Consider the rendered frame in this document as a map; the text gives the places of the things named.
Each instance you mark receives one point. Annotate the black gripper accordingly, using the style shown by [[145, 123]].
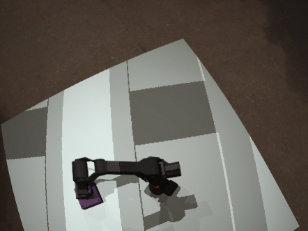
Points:
[[165, 186]]

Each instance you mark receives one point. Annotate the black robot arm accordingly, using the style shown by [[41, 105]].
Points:
[[152, 168]]

